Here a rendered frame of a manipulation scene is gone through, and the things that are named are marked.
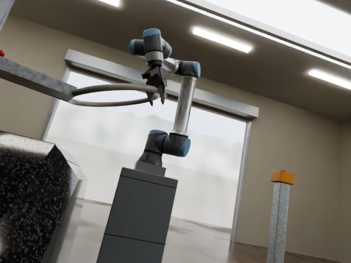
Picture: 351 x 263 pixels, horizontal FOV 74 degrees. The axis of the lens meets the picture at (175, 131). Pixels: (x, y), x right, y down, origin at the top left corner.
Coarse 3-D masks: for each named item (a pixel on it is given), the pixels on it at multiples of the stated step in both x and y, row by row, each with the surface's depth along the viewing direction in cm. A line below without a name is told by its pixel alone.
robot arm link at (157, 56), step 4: (148, 52) 114; (152, 52) 113; (156, 52) 114; (160, 52) 115; (148, 56) 114; (152, 56) 113; (156, 56) 113; (160, 56) 115; (148, 60) 114; (152, 60) 113; (156, 60) 114; (160, 60) 115
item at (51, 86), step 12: (0, 60) 88; (0, 72) 92; (12, 72) 90; (24, 72) 93; (36, 72) 96; (24, 84) 100; (36, 84) 97; (48, 84) 98; (60, 84) 101; (60, 96) 107; (72, 96) 104
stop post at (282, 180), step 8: (272, 176) 184; (280, 176) 174; (288, 176) 175; (280, 184) 175; (288, 184) 176; (280, 192) 173; (288, 192) 175; (280, 200) 172; (272, 208) 177; (280, 208) 171; (272, 216) 174; (280, 216) 169; (272, 224) 172; (280, 224) 168; (272, 232) 170; (280, 232) 167; (272, 240) 168; (280, 240) 165; (272, 248) 165; (280, 248) 164; (272, 256) 163; (280, 256) 163
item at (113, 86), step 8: (80, 88) 101; (88, 88) 99; (96, 88) 99; (104, 88) 99; (112, 88) 99; (120, 88) 100; (128, 88) 102; (136, 88) 104; (144, 88) 106; (152, 88) 110; (80, 104) 129; (88, 104) 134; (96, 104) 138; (104, 104) 141; (112, 104) 144; (120, 104) 145; (128, 104) 145
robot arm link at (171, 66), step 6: (132, 42) 131; (138, 42) 129; (132, 48) 131; (138, 48) 129; (132, 54) 134; (138, 54) 132; (144, 54) 131; (168, 60) 163; (174, 60) 178; (162, 66) 163; (168, 66) 167; (174, 66) 175; (168, 72) 180; (174, 72) 179
